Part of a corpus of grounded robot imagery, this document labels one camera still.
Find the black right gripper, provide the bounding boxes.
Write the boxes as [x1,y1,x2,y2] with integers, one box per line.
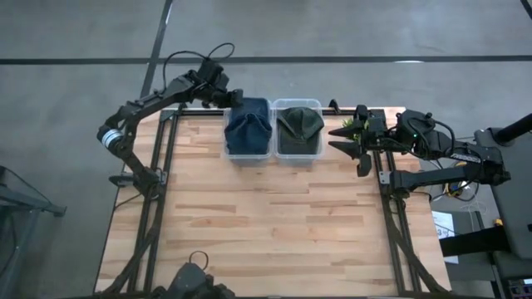
[328,104,400,178]

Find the bundle of coloured wires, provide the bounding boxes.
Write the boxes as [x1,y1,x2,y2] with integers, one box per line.
[430,161,479,204]

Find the black flat bar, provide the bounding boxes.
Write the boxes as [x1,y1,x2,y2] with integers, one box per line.
[439,226,511,257]

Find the dark green baseball cap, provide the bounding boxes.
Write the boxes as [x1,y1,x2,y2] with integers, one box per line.
[276,106,326,156]

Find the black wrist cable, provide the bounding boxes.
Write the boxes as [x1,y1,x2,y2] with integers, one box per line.
[163,42,236,91]
[388,117,457,161]

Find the dark blue denim jeans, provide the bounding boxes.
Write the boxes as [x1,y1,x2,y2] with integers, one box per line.
[224,98,273,155]

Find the green plant in white pot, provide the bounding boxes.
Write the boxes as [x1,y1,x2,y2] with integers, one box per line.
[341,117,371,142]

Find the clear plastic bin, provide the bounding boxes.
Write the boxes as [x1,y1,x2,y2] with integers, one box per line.
[223,98,274,162]
[272,98,325,161]

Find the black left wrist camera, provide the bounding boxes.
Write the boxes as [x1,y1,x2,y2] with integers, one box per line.
[197,59,230,89]

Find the black aluminium table frame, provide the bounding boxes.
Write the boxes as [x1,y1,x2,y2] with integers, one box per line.
[95,99,454,299]

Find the black wire stand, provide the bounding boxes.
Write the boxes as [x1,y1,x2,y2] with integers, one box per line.
[0,164,67,299]

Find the black pole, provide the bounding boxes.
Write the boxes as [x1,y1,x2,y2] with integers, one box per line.
[495,113,532,145]

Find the white paper sheet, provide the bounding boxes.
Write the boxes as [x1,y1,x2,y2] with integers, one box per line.
[431,210,461,266]

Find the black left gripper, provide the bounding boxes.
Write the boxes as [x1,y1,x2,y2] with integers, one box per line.
[186,74,245,110]

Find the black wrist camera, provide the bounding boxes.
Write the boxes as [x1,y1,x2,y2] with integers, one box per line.
[367,115,388,135]
[197,59,230,89]

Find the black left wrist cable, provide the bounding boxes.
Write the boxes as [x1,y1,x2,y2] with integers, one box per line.
[163,42,236,91]

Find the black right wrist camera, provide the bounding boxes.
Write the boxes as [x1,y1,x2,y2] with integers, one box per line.
[367,115,388,135]

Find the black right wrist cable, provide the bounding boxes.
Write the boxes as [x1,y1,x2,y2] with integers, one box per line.
[388,117,457,161]

